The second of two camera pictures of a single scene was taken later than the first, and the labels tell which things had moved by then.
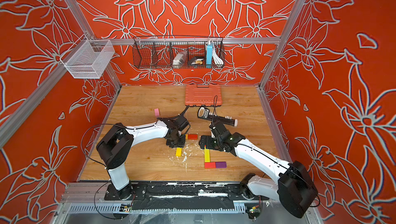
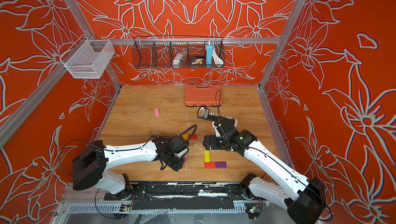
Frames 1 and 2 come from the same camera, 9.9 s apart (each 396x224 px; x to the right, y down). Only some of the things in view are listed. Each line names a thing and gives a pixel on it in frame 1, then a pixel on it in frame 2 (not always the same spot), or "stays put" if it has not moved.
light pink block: [157, 112] stays put
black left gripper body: [178, 142] -> [176, 162]
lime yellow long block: [207, 155] stays put
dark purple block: [220, 164] stays put
